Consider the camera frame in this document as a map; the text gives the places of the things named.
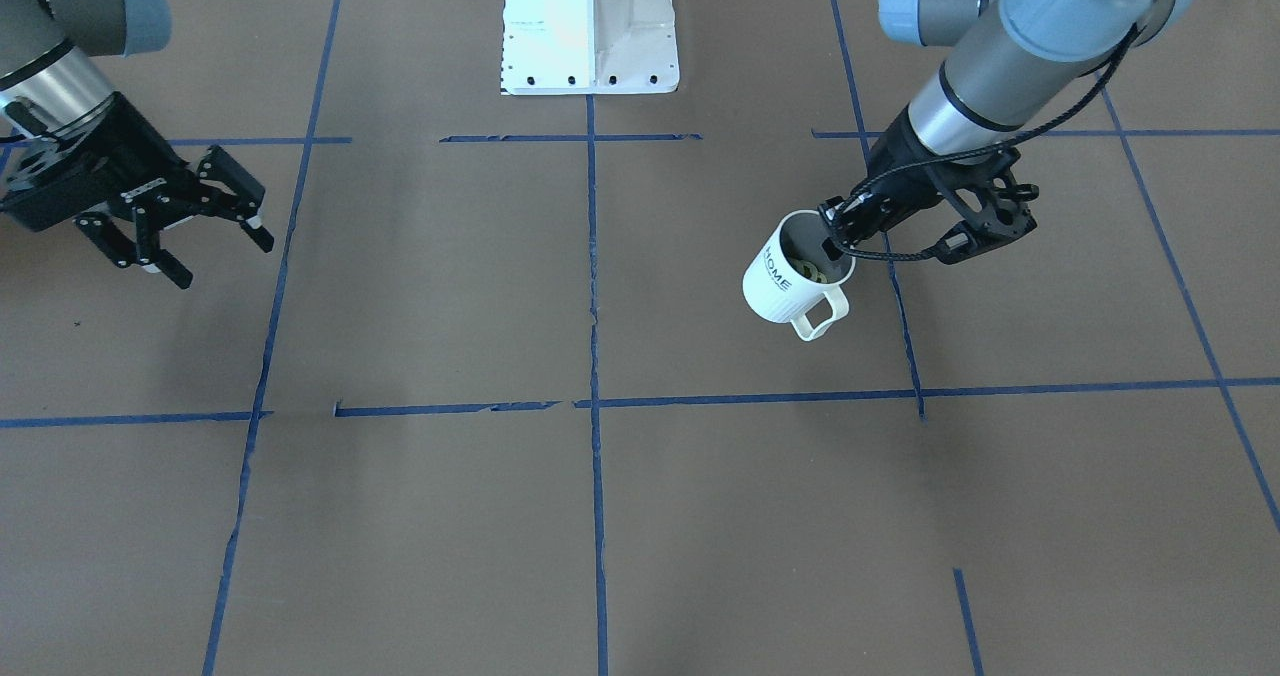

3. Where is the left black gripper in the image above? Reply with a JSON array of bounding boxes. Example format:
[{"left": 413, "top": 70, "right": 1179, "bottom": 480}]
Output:
[{"left": 818, "top": 108, "right": 1000, "bottom": 262}]

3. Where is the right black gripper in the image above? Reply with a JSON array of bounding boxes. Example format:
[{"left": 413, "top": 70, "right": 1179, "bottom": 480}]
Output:
[{"left": 3, "top": 92, "right": 275, "bottom": 289}]

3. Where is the white ribbed HOME mug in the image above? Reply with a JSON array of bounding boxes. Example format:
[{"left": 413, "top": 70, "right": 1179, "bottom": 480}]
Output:
[{"left": 742, "top": 210, "right": 858, "bottom": 342}]

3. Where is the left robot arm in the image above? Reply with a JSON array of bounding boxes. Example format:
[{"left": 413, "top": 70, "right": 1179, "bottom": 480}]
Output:
[{"left": 818, "top": 0, "right": 1193, "bottom": 262}]

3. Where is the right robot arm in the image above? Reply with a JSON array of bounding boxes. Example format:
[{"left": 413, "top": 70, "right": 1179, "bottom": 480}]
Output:
[{"left": 1, "top": 0, "right": 275, "bottom": 289}]

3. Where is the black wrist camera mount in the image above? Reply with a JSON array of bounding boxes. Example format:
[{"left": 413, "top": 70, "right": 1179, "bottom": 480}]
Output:
[{"left": 925, "top": 147, "right": 1039, "bottom": 265}]

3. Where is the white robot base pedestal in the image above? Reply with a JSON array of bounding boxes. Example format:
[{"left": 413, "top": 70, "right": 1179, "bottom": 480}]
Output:
[{"left": 500, "top": 0, "right": 681, "bottom": 96}]

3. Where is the black corrugated cable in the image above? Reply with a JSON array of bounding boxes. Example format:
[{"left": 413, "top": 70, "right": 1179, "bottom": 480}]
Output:
[{"left": 822, "top": 0, "right": 1172, "bottom": 262}]

